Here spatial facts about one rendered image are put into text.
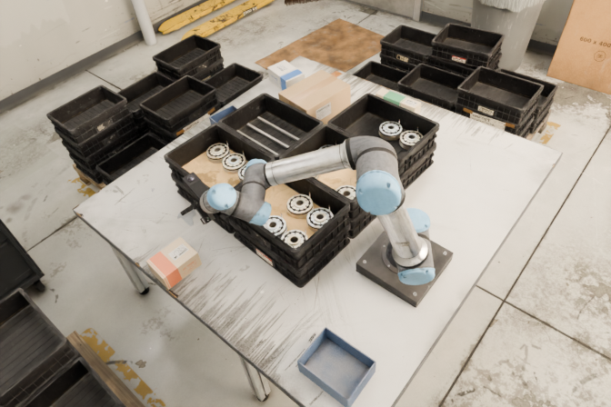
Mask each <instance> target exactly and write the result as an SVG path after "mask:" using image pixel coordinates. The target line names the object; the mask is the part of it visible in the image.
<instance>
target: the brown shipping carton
mask: <svg viewBox="0 0 611 407"><path fill-rule="evenodd" d="M278 96H279V100H281V101H283V102H285V103H287V104H290V105H292V106H293V107H295V108H296V109H298V110H300V111H302V112H304V113H306V114H309V115H311V116H313V117H314V118H316V119H318V120H320V121H322V122H323V123H324V124H327V122H328V121H329V120H330V119H332V118H333V117H334V116H336V115H337V114H339V113H340V112H342V111H343V110H344V109H346V108H347V107H348V106H349V105H350V104H351V90H350V84H348V83H346V82H344V81H342V80H340V79H338V78H337V77H335V76H333V75H331V74H329V73H327V72H325V71H324V70H320V71H318V72H316V73H314V74H311V75H310V76H308V77H307V78H305V79H303V80H301V81H300V82H298V83H296V84H293V85H291V86H290V87H288V88H286V89H285V90H283V91H282V92H280V93H278Z"/></svg>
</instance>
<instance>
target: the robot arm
mask: <svg viewBox="0 0 611 407"><path fill-rule="evenodd" d="M347 168H349V169H351V170H352V171H354V170H356V198H357V201H358V203H359V205H360V206H361V208H362V209H363V210H365V211H366V212H370V213H371V214H374V215H377V217H378V219H379V221H380V223H381V224H382V226H383V228H384V230H385V232H386V235H387V237H388V239H389V241H390V242H389V243H388V245H387V247H386V257H387V260H388V261H389V262H390V263H391V264H392V265H393V266H394V267H395V268H397V269H398V277H399V280H400V282H402V283H405V284H410V285H419V284H424V283H429V282H430V281H432V280H433V279H434V278H435V268H434V262H433V255H432V249H431V243H430V237H429V227H430V218H429V216H428V215H427V213H425V212H423V211H422V210H420V209H417V208H406V207H405V204H404V202H405V200H406V193H405V190H404V187H403V185H402V184H401V181H400V178H399V174H398V166H397V156H396V151H395V149H394V148H393V146H392V145H391V144H390V143H389V142H387V141H385V140H384V139H381V138H378V137H374V136H357V137H352V138H348V139H345V140H344V142H343V143H342V144H338V145H334V146H330V147H327V148H324V149H320V150H316V151H313V152H309V153H305V154H299V155H296V156H292V157H288V158H285V159H281V160H277V161H273V162H270V163H267V162H266V161H264V160H262V159H260V160H259V159H253V160H251V161H249V162H248V163H247V165H246V169H245V172H244V181H243V185H242V190H241V192H238V191H236V190H235V189H234V188H233V186H231V185H230V184H215V185H214V186H212V187H211V188H210V189H208V187H207V186H206V185H205V184H204V183H203V182H202V180H201V179H200V178H199V177H198V176H197V175H196V174H195V173H194V172H192V173H190V174H188V175H187V176H185V177H184V178H183V182H184V185H185V186H186V187H187V188H188V189H189V190H190V192H191V193H192V194H193V195H194V196H195V198H196V199H197V200H196V201H194V202H193V203H191V204H192V205H190V206H188V207H187V208H185V209H184V210H183V211H182V212H180V213H178V216H177V218H182V219H183V220H184V221H185V222H186V223H187V224H188V225H190V226H192V225H193V224H194V222H193V217H194V216H195V210H194V209H196V210H197V211H198V213H199V214H200V216H201V217H202V218H201V219H200V220H201V222H202V223H203V224H206V223H209V222H210V221H212V220H214V219H216V218H217V217H219V216H220V215H222V214H223V213H226V214H228V215H232V216H234V217H236V218H239V219H241V220H244V221H247V222H249V223H254V224H257V225H264V224H265V223H266V222H267V220H268V218H269V216H270V213H271V210H272V207H271V204H270V203H268V202H267V201H265V191H266V188H267V187H271V186H274V185H279V184H285V183H289V182H293V181H297V180H301V179H305V178H309V177H313V176H317V175H320V174H328V173H332V172H335V171H340V170H344V169H347ZM189 212H191V213H189ZM202 219H203V220H204V221H205V222H203V220H202ZM207 220H209V221H207Z"/></svg>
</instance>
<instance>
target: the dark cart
mask: <svg viewBox="0 0 611 407"><path fill-rule="evenodd" d="M43 276H45V274H44V273H43V272H42V270H41V269H40V268H39V267H38V265H37V264H36V263H35V261H34V260H33V259H32V258H31V256H30V255H29V254H28V253H27V251H26V250H25V248H24V247H23V246H22V245H21V244H20V243H19V242H18V241H17V239H16V238H15V237H14V235H13V234H12V233H11V232H10V230H9V229H8V228H7V227H6V225H5V224H4V223H3V221H2V220H1V219H0V301H1V300H2V299H4V298H5V297H6V296H7V295H8V294H10V293H11V292H13V291H14V290H16V289H18V288H22V289H23V290H25V289H26V288H27V287H29V286H30V285H32V286H33V287H35V288H36V290H38V291H39V292H41V291H43V290H44V288H45V286H44V285H43V284H42V283H41V281H40V280H39V279H40V278H41V277H43Z"/></svg>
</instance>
